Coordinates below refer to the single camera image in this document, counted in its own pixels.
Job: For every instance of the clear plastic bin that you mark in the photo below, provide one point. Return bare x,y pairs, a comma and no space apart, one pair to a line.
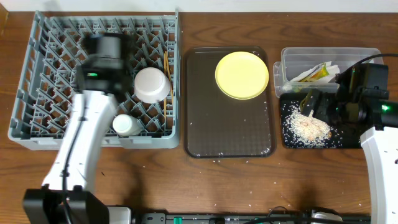
296,60

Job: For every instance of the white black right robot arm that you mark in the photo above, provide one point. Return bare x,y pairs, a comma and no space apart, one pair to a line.
362,100

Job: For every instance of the spilled rice pile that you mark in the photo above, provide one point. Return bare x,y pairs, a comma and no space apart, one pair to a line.
299,131

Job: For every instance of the grey plastic dish rack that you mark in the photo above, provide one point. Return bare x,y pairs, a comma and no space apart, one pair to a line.
47,84

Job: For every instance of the white napkin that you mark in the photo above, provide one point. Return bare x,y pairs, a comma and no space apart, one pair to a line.
332,69

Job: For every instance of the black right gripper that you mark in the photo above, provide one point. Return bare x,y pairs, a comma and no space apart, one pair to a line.
324,99

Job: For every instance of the yellow plate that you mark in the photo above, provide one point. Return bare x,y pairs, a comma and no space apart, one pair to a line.
242,75

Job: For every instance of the wooden chopstick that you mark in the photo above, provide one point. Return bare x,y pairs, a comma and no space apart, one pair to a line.
170,81
165,99

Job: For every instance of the black waste tray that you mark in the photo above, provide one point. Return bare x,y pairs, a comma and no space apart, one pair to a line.
349,135

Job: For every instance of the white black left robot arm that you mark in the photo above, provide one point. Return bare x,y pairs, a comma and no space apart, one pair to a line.
67,192

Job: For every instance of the black rail at table edge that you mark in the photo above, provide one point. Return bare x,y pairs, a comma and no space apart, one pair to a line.
277,214

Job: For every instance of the white pink bowl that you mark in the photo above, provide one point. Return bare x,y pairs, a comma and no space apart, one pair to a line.
151,85

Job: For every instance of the dark brown serving tray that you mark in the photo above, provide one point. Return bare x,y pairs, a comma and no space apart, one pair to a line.
216,125

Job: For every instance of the green orange snack wrapper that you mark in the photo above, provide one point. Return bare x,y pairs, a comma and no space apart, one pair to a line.
315,73

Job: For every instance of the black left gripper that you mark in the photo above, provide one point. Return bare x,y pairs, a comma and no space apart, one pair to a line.
86,72

